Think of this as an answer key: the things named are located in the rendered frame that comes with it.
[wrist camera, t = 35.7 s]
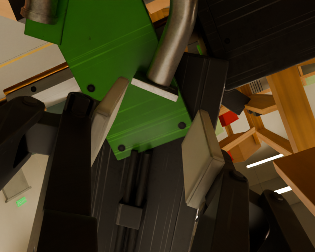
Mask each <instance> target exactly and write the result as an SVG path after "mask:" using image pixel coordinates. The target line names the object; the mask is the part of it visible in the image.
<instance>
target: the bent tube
mask: <svg viewBox="0 0 315 252"><path fill-rule="evenodd" d="M198 7H199V0H170V9H169V16H168V20H167V23H166V26H165V28H164V31H163V33H162V36H161V39H160V41H159V44H158V46H157V49H156V51H155V54H154V56H153V59H152V61H151V64H150V67H149V69H148V72H147V74H144V73H142V72H139V71H137V72H136V73H135V75H134V77H133V78H132V81H131V84H132V85H134V86H137V87H139V88H142V89H144V90H147V91H149V92H152V93H154V94H157V95H159V96H161V97H164V98H166V99H169V100H171V101H174V102H177V100H178V98H179V88H178V87H176V86H174V85H171V82H172V80H173V78H174V75H175V73H176V71H177V68H178V66H179V64H180V61H181V59H182V57H183V54H184V52H185V50H186V47H187V45H188V43H189V40H190V38H191V36H192V33H193V31H194V28H195V24H196V20H197V15H198Z"/></svg>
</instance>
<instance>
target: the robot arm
mask: <svg viewBox="0 0 315 252"><path fill-rule="evenodd" d="M129 83H130V81H129V79H127V78H125V77H122V76H121V77H119V78H118V79H117V81H116V82H115V83H114V85H113V86H112V88H111V89H110V90H109V92H108V93H107V94H106V96H105V97H104V98H103V100H102V101H99V100H96V99H94V98H92V97H91V96H89V95H86V94H84V93H80V92H70V93H69V94H68V96H67V99H66V103H65V106H64V109H63V112H62V114H55V113H50V112H45V108H46V106H45V104H44V103H43V102H42V101H40V100H38V99H36V98H33V97H31V96H18V97H15V98H14V99H12V100H10V101H9V102H7V103H6V104H4V105H2V106H1V107H0V192H1V190H2V189H3V188H4V187H5V186H6V185H7V184H8V183H9V181H10V180H11V179H12V178H13V177H14V176H15V175H16V174H17V172H18V171H19V170H20V169H21V168H22V167H23V166H24V165H25V163H26V162H27V161H28V160H29V159H30V158H31V156H32V153H34V154H40V155H46V156H49V158H48V162H47V166H46V171H45V175H44V179H43V184H42V188H41V192H40V197H39V201H38V205H37V210H36V214H35V218H34V223H33V227H32V231H31V236H30V240H29V244H28V249H27V252H98V223H97V219H96V218H95V217H92V216H91V167H92V166H93V164H94V162H95V160H96V158H97V155H98V153H99V151H100V149H101V147H102V145H103V143H104V141H105V139H106V137H107V135H108V133H109V131H110V129H111V127H112V125H113V123H114V121H115V119H116V117H117V114H118V112H119V109H120V106H121V104H122V101H123V99H124V96H125V93H126V91H127V88H128V86H129ZM182 159H183V173H184V187H185V201H186V203H187V206H189V207H192V208H194V209H198V208H200V207H201V205H202V204H203V202H204V200H206V203H205V205H204V207H203V208H202V210H201V212H200V214H199V215H198V217H197V219H196V221H195V222H196V223H197V222H198V225H197V229H196V233H195V236H194V240H193V244H192V248H191V251H190V252H315V248H314V246H313V244H312V242H311V241H310V239H309V237H308V235H307V234H306V232H305V230H304V229H303V227H302V225H301V223H300V222H299V220H298V218H297V216H296V215H295V213H294V211H293V209H292V208H291V206H290V204H289V203H288V202H287V200H286V199H285V198H284V197H283V196H282V195H281V194H279V193H278V192H275V191H272V190H269V189H265V190H264V191H263V193H262V194H261V195H260V194H258V193H256V192H254V191H253V190H251V189H249V181H248V179H247V178H246V177H245V176H244V175H243V174H241V173H240V172H239V171H236V169H235V166H234V163H233V162H232V158H231V156H230V155H229V154H228V153H227V152H226V151H225V150H223V149H221V148H220V145H219V142H218V139H217V136H216V133H215V130H214V127H213V124H212V121H211V118H210V116H209V113H208V112H207V111H205V110H202V109H201V110H198V112H197V114H196V116H195V118H194V120H193V122H192V124H191V126H190V128H189V130H188V132H187V135H186V137H185V139H184V141H183V143H182Z"/></svg>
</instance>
